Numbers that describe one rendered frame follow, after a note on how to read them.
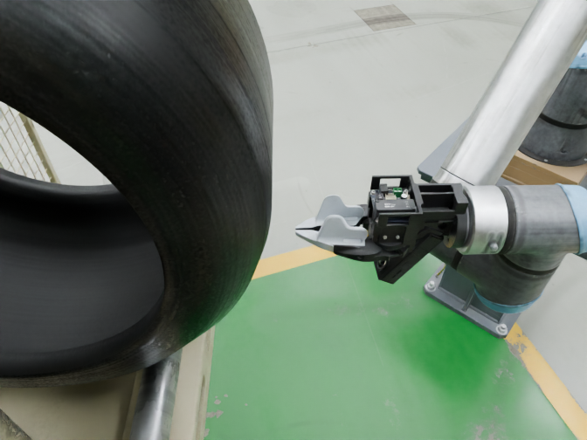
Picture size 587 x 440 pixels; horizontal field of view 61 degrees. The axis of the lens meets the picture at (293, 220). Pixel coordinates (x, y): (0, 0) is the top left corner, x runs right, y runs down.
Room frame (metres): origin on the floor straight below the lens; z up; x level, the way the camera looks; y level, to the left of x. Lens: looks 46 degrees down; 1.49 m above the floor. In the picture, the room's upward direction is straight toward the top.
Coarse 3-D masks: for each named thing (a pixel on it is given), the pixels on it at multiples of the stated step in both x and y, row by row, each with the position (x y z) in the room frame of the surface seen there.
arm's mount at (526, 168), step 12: (516, 156) 1.00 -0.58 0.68; (528, 156) 1.00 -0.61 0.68; (540, 156) 0.99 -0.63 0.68; (516, 168) 0.99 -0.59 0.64; (528, 168) 0.97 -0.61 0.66; (540, 168) 0.96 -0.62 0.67; (552, 168) 0.95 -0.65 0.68; (564, 168) 0.95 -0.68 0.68; (576, 168) 0.95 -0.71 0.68; (516, 180) 0.98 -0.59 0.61; (528, 180) 0.97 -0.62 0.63; (540, 180) 0.95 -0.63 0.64; (552, 180) 0.93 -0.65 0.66; (564, 180) 0.92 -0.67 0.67; (576, 180) 0.91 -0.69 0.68
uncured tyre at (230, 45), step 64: (0, 0) 0.27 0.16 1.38; (64, 0) 0.28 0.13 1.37; (128, 0) 0.30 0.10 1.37; (192, 0) 0.36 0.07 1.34; (0, 64) 0.26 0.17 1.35; (64, 64) 0.26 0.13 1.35; (128, 64) 0.28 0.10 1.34; (192, 64) 0.30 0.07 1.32; (256, 64) 0.41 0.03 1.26; (64, 128) 0.25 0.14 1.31; (128, 128) 0.26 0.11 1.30; (192, 128) 0.28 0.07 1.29; (256, 128) 0.33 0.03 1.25; (0, 192) 0.53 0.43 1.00; (64, 192) 0.54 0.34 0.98; (128, 192) 0.25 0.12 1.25; (192, 192) 0.26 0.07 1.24; (256, 192) 0.30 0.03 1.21; (0, 256) 0.46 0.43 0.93; (64, 256) 0.48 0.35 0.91; (128, 256) 0.47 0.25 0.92; (192, 256) 0.26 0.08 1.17; (256, 256) 0.30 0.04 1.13; (0, 320) 0.36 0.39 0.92; (64, 320) 0.36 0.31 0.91; (128, 320) 0.35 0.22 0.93; (192, 320) 0.26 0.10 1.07; (0, 384) 0.26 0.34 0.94; (64, 384) 0.26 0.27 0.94
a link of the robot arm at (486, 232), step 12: (468, 192) 0.45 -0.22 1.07; (480, 192) 0.45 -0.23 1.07; (492, 192) 0.45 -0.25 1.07; (468, 204) 0.44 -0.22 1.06; (480, 204) 0.43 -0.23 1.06; (492, 204) 0.43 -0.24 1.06; (504, 204) 0.43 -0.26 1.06; (468, 216) 0.43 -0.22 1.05; (480, 216) 0.42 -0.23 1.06; (492, 216) 0.42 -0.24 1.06; (504, 216) 0.42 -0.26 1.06; (468, 228) 0.42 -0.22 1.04; (480, 228) 0.41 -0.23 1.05; (492, 228) 0.41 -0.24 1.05; (504, 228) 0.41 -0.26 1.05; (468, 240) 0.41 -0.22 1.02; (480, 240) 0.40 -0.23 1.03; (492, 240) 0.41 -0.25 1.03; (504, 240) 0.40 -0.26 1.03; (468, 252) 0.40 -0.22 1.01; (480, 252) 0.40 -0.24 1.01; (492, 252) 0.41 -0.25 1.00
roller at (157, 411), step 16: (176, 352) 0.32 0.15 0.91; (144, 368) 0.29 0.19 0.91; (160, 368) 0.29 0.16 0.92; (176, 368) 0.29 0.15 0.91; (144, 384) 0.27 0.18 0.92; (160, 384) 0.27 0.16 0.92; (176, 384) 0.28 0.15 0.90; (144, 400) 0.25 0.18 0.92; (160, 400) 0.25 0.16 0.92; (144, 416) 0.23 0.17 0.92; (160, 416) 0.23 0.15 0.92; (144, 432) 0.21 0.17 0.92; (160, 432) 0.21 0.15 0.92
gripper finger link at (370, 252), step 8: (368, 240) 0.42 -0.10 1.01; (336, 248) 0.41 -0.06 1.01; (344, 248) 0.41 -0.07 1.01; (352, 248) 0.41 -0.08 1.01; (360, 248) 0.41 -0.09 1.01; (368, 248) 0.41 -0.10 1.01; (376, 248) 0.41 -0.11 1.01; (344, 256) 0.41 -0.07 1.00; (352, 256) 0.40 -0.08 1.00; (360, 256) 0.40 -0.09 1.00; (368, 256) 0.40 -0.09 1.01; (376, 256) 0.40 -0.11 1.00; (384, 256) 0.40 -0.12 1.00
